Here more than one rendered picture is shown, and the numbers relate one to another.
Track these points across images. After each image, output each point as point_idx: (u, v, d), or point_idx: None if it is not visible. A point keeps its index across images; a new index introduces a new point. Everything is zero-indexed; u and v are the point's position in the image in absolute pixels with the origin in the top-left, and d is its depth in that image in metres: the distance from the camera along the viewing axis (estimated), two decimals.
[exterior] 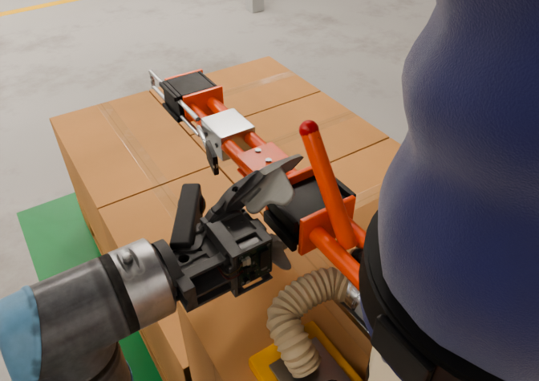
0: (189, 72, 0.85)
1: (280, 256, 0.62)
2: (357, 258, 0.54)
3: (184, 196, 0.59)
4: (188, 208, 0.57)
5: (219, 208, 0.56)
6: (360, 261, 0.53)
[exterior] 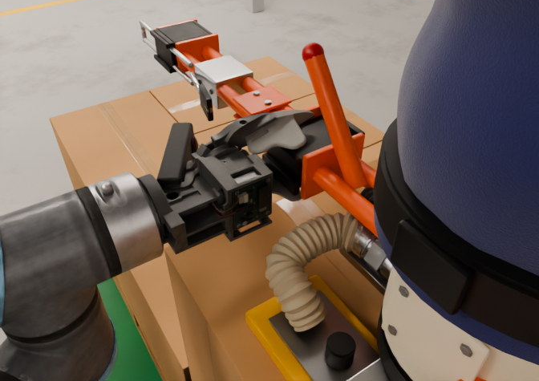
0: (183, 22, 0.79)
1: None
2: (367, 197, 0.48)
3: (175, 134, 0.53)
4: (178, 145, 0.51)
5: (212, 144, 0.50)
6: (370, 200, 0.47)
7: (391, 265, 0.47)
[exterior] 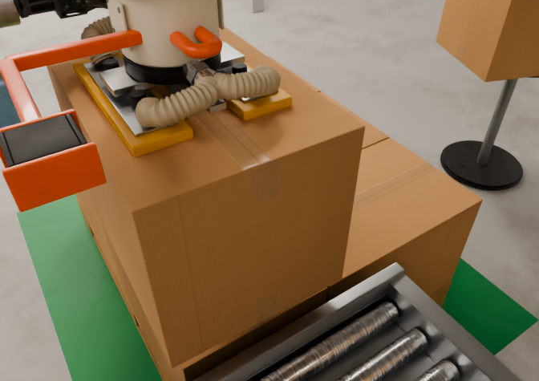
0: None
1: (107, 3, 0.96)
2: None
3: None
4: None
5: None
6: None
7: None
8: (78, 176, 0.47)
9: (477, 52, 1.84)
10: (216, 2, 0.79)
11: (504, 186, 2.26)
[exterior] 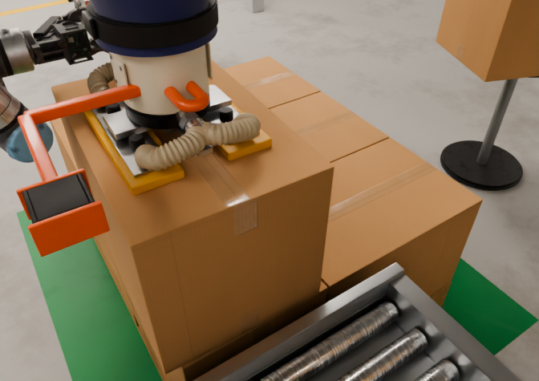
0: None
1: None
2: None
3: (49, 19, 1.05)
4: (48, 22, 1.04)
5: (63, 21, 1.02)
6: None
7: None
8: (87, 227, 0.58)
9: (477, 52, 1.84)
10: (206, 56, 0.91)
11: (504, 186, 2.26)
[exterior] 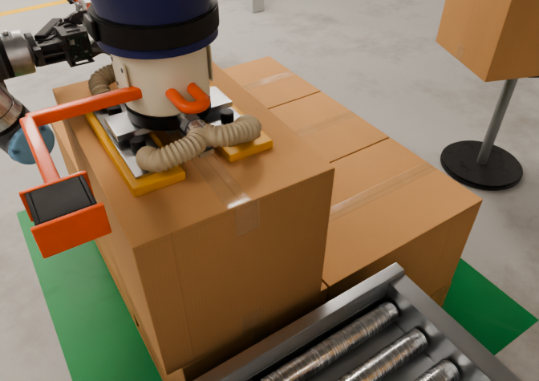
0: None
1: None
2: None
3: (50, 22, 1.06)
4: (50, 25, 1.04)
5: (64, 22, 1.02)
6: None
7: None
8: (89, 229, 0.59)
9: (477, 52, 1.84)
10: (207, 58, 0.91)
11: (504, 186, 2.26)
